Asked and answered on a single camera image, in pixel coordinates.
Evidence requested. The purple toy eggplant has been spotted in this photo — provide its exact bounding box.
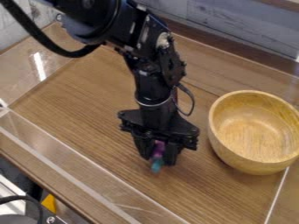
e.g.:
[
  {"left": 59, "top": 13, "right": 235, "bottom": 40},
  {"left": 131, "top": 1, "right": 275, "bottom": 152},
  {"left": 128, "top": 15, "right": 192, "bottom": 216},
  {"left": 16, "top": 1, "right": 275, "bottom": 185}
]
[{"left": 151, "top": 141, "right": 166, "bottom": 173}]

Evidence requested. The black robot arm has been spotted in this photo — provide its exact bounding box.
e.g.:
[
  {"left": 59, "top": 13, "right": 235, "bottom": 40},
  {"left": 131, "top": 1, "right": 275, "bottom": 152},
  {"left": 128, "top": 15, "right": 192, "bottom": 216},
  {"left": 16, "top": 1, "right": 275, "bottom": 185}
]
[{"left": 40, "top": 0, "right": 200, "bottom": 166}]

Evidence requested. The clear acrylic front wall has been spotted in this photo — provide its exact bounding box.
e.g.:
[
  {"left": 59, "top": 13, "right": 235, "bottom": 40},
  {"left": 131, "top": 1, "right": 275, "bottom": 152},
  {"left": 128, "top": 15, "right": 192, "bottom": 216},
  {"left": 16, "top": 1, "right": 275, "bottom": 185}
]
[{"left": 0, "top": 105, "right": 190, "bottom": 224}]

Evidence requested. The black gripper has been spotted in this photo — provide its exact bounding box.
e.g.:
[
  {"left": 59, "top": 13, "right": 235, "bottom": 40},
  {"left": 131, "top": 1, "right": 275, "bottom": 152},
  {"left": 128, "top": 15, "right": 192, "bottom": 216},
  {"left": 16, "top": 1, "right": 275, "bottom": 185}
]
[{"left": 118, "top": 109, "right": 200, "bottom": 166}]

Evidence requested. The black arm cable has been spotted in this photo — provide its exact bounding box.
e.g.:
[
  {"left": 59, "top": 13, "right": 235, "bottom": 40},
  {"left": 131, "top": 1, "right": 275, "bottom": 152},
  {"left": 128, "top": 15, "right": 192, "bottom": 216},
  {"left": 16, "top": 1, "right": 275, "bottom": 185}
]
[{"left": 0, "top": 0, "right": 103, "bottom": 59}]

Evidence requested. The brown wooden bowl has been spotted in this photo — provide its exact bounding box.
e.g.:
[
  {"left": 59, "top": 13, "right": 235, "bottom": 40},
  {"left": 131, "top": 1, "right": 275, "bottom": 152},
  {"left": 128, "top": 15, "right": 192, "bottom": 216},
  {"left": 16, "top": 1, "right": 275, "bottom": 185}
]
[{"left": 208, "top": 90, "right": 299, "bottom": 175}]

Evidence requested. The yellow label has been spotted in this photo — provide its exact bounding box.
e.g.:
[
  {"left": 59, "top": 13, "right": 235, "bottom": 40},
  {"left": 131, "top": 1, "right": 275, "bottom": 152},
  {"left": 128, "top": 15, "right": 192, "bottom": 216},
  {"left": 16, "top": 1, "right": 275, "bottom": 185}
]
[{"left": 41, "top": 194, "right": 57, "bottom": 214}]

